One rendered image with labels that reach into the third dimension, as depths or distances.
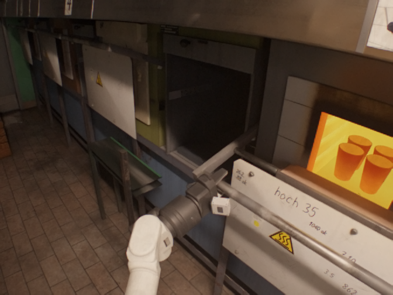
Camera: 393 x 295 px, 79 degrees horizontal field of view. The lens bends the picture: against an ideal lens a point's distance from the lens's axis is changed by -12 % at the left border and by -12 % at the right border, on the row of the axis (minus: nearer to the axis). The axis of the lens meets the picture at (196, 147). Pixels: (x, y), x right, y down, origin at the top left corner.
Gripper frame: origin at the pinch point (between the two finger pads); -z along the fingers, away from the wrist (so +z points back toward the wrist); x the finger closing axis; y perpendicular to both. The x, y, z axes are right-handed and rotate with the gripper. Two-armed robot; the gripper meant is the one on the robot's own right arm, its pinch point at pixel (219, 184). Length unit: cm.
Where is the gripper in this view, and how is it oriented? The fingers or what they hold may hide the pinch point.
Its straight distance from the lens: 74.7
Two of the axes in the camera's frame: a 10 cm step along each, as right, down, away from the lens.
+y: -6.7, -3.8, 6.4
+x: -1.5, -7.7, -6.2
